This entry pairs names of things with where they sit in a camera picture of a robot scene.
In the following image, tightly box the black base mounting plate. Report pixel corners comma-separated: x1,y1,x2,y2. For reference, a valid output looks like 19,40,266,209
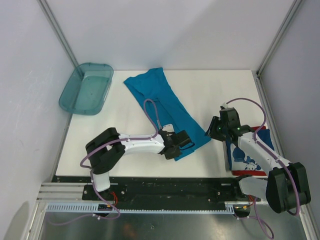
82,176,261,204

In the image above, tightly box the teal translucent plastic bin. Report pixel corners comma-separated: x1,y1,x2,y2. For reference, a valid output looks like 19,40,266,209
58,62,114,116

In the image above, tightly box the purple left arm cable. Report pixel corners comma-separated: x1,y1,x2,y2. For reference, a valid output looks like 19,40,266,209
47,99,165,225

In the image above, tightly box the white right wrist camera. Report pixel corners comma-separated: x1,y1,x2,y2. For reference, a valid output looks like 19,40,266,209
220,102,230,110

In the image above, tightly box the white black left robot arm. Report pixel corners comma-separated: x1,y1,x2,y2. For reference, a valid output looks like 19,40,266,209
80,127,195,200

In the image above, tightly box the white slotted cable duct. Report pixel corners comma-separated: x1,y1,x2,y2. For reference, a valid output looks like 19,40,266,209
44,201,253,215

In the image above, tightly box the bright blue t-shirt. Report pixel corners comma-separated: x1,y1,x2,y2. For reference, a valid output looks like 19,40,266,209
124,67,211,161

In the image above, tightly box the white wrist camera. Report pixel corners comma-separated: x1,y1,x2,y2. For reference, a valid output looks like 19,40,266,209
162,123,175,132
220,102,230,110

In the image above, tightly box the folded red t-shirt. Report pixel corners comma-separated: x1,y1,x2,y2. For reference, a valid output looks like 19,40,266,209
228,143,266,177

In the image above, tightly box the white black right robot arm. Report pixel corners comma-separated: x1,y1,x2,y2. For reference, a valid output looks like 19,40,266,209
206,106,311,216

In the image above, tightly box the folded navy printed t-shirt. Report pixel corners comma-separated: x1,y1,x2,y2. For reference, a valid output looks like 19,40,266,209
224,126,275,176

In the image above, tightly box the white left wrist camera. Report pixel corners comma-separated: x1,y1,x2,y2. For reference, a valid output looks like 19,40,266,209
162,123,175,132

